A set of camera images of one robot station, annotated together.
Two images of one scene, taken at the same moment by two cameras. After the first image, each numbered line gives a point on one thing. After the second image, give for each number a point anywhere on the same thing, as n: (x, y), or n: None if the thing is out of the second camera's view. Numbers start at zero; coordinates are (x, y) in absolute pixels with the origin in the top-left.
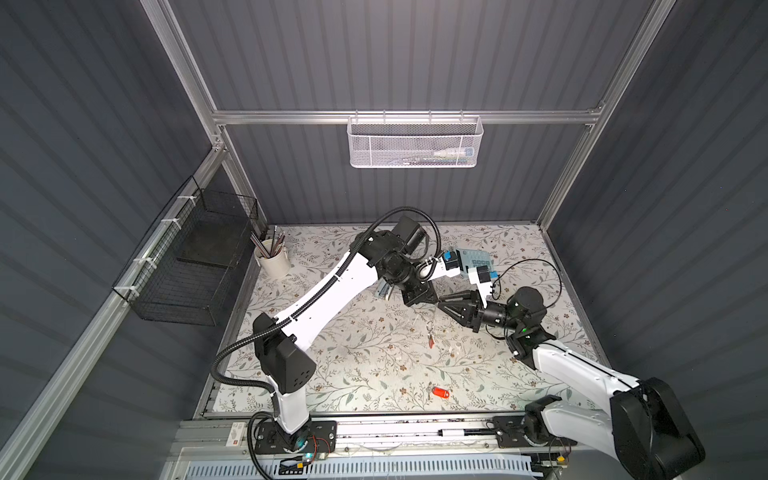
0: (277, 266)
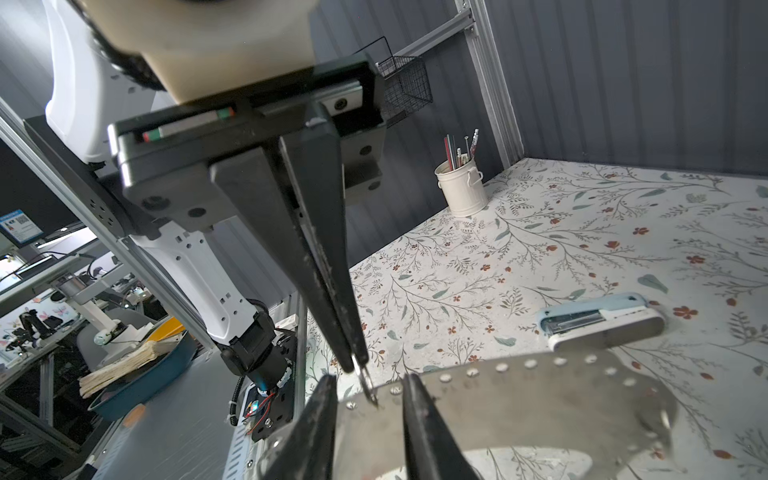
0: (459, 179)
